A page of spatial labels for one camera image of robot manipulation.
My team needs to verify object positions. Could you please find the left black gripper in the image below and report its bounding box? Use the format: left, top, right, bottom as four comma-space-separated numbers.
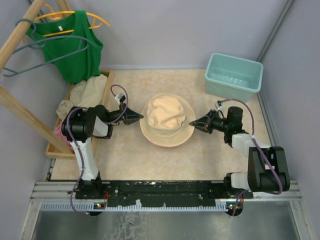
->
105, 102, 144, 126

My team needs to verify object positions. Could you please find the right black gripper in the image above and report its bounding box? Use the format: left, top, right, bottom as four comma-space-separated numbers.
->
190, 110, 231, 135

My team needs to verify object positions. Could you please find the beige bucket hat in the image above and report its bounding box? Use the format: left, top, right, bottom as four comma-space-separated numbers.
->
139, 93, 196, 148

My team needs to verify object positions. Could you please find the wooden clothes rack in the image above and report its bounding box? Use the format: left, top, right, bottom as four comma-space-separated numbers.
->
0, 0, 115, 159

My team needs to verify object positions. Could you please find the pink hat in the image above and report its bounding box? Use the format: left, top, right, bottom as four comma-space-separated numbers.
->
149, 140, 166, 147

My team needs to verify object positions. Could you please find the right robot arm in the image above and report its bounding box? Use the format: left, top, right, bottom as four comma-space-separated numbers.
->
189, 106, 291, 198

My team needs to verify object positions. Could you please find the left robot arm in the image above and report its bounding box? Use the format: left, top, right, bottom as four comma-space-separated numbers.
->
61, 103, 144, 199

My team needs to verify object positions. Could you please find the beige garment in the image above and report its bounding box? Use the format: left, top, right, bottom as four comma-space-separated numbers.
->
56, 74, 108, 121

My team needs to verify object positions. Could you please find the light blue plastic bin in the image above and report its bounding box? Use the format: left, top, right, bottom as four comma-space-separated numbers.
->
204, 53, 264, 102

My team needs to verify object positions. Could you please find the pink garment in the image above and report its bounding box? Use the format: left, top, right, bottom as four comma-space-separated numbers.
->
53, 121, 72, 148

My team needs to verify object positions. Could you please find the green tank top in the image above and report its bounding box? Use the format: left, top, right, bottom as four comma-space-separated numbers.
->
26, 10, 104, 84

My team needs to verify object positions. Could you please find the grey clothes hanger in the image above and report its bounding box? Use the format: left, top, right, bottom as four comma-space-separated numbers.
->
3, 18, 98, 78

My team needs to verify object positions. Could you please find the yellow clothes hanger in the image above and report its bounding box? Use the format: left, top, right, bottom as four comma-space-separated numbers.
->
31, 0, 110, 37

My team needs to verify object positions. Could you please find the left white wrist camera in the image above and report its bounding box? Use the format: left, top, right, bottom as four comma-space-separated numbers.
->
114, 93, 126, 104

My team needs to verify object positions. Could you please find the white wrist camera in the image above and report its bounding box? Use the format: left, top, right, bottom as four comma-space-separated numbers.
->
114, 93, 126, 104
215, 100, 224, 111

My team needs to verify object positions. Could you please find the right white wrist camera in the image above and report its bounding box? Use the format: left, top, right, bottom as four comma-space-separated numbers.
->
215, 100, 224, 111

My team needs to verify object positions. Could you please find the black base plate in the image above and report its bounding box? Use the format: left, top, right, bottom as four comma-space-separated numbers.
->
76, 180, 242, 208

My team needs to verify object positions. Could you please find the aluminium rail frame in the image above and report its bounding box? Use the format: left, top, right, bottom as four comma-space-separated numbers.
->
31, 180, 302, 216

